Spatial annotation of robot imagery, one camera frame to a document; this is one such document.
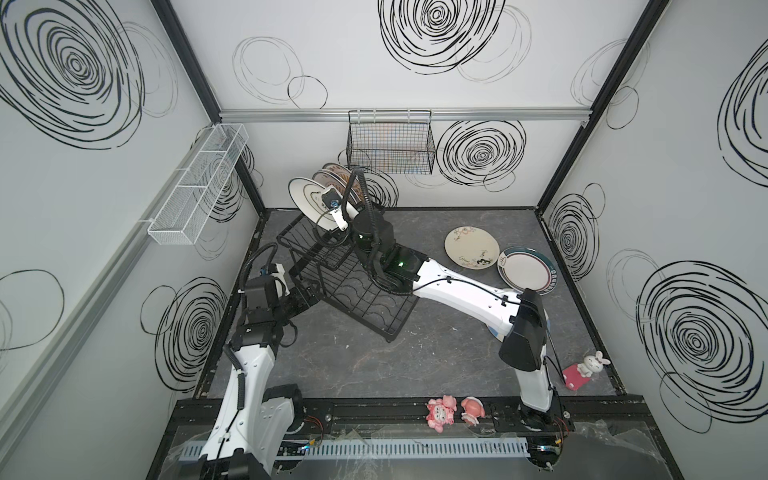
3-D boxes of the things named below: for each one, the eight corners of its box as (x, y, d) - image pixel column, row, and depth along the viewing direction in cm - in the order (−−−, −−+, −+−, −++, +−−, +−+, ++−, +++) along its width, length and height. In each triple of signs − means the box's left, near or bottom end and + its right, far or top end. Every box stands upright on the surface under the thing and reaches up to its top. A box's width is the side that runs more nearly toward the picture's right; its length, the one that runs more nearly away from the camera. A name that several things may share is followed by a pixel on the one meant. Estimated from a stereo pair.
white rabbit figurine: (582, 381, 81) (600, 372, 74) (571, 369, 83) (587, 359, 76) (593, 371, 83) (611, 361, 76) (581, 360, 85) (598, 349, 78)
